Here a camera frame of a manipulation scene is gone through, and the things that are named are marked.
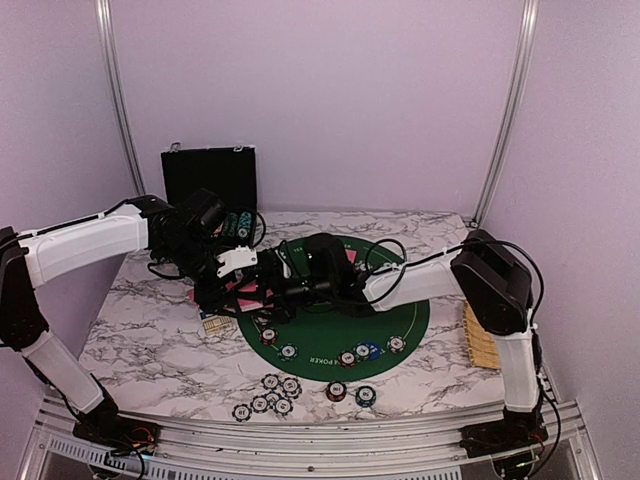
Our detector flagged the blue chips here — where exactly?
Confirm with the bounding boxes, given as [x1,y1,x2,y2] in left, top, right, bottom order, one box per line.
[387,336,406,354]
[252,313,273,327]

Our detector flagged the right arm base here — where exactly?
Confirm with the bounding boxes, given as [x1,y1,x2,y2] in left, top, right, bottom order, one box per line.
[459,420,549,458]

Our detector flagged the blue small blind button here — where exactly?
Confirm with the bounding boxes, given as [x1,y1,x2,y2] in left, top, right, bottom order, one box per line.
[364,342,382,361]

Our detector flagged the teal chip row in case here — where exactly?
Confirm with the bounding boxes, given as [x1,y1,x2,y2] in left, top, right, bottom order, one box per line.
[236,211,253,239]

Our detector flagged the gold blue card box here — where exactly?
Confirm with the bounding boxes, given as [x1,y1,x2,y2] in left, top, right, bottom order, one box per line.
[201,312,236,336]

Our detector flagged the woven bamboo mat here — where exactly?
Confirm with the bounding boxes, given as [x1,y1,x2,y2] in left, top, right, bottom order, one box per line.
[462,301,501,370]

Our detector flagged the right aluminium frame post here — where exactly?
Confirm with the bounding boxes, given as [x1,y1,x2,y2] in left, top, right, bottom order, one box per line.
[469,0,540,227]

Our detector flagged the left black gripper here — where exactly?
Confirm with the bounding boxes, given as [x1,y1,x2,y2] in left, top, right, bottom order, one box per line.
[160,235,242,317]

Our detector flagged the red playing card deck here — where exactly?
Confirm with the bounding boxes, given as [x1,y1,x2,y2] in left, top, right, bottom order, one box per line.
[226,281,258,294]

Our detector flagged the scattered blue ten chip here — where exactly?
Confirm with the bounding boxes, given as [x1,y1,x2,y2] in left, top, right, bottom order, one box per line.
[250,395,270,414]
[232,403,252,422]
[265,392,281,405]
[273,398,293,416]
[261,374,280,390]

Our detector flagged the teal chip stack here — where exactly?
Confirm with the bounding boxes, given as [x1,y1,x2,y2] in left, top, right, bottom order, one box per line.
[355,386,377,408]

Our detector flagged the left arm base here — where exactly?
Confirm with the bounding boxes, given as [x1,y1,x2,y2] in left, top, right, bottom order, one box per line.
[73,416,161,456]

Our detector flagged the brown chip stack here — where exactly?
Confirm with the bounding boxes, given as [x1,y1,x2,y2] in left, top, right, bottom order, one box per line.
[325,381,347,402]

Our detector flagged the left aluminium frame post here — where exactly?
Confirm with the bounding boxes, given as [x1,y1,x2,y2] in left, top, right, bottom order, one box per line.
[94,0,147,196]

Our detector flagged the aluminium frame post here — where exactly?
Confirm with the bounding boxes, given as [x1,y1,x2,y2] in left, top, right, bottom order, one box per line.
[469,0,540,227]
[94,0,147,196]

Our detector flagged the black poker chip case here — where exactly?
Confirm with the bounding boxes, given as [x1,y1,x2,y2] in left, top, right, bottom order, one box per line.
[161,146,257,245]

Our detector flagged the front aluminium rail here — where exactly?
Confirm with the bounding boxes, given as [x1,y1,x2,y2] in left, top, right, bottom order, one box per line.
[17,396,602,479]

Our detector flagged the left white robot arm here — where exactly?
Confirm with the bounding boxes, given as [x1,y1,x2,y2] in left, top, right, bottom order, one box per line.
[1,190,257,445]

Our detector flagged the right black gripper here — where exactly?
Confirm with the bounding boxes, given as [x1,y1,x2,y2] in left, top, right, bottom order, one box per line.
[236,265,334,325]

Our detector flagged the green chip row in case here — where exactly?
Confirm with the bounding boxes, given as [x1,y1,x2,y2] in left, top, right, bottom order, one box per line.
[222,213,239,238]

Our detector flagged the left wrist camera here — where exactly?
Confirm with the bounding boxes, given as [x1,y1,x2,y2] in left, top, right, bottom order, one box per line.
[215,246,258,278]

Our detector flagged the round green poker mat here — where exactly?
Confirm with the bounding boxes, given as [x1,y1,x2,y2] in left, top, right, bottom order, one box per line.
[234,234,432,382]

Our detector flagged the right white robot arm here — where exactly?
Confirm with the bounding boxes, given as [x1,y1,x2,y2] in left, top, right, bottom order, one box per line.
[257,230,542,448]

